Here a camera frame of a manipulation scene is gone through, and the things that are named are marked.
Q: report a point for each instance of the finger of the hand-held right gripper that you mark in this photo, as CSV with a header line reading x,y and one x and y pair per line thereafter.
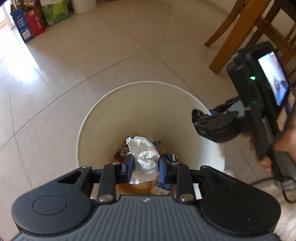
x,y
200,114
219,129

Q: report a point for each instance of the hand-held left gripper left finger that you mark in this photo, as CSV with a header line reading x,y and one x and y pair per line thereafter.
x,y
131,165

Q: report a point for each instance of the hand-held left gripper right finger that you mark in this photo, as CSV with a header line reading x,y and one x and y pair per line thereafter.
x,y
161,168

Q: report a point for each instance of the white tissue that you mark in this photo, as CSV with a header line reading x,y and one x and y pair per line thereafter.
x,y
144,153

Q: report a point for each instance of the white plastic bin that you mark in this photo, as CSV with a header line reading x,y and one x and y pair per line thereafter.
x,y
148,109

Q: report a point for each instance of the person's right hand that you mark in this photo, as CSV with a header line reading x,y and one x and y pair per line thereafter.
x,y
286,141

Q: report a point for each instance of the reddish brown snack packet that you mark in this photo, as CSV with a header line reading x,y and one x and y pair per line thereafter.
x,y
122,153

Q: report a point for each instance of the blue white carton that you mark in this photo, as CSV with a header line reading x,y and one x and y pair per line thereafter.
x,y
161,188

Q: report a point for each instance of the wooden chair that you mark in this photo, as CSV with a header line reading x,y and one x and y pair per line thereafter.
x,y
227,30

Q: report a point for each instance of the person's white clothing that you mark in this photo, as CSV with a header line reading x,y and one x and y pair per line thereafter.
x,y
286,222

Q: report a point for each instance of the white cylinder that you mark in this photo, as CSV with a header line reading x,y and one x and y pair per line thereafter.
x,y
83,5

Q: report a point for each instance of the green bag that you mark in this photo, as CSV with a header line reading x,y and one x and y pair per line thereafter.
x,y
56,14

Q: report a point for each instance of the red box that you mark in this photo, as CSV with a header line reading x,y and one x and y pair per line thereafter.
x,y
35,22

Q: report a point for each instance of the blue box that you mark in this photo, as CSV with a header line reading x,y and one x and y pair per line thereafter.
x,y
23,26

